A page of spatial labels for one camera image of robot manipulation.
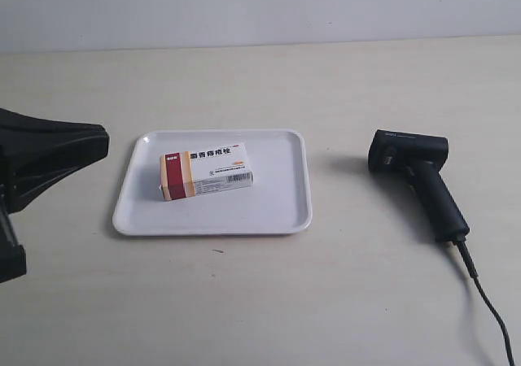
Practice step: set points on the black handheld barcode scanner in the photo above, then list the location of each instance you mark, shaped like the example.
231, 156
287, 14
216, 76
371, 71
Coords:
419, 158

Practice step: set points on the white rectangular plastic tray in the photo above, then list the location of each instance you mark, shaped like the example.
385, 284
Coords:
278, 202

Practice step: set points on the white red medicine box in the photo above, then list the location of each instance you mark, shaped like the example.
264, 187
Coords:
188, 174

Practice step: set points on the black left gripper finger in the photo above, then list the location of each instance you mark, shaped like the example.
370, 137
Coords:
12, 253
38, 153

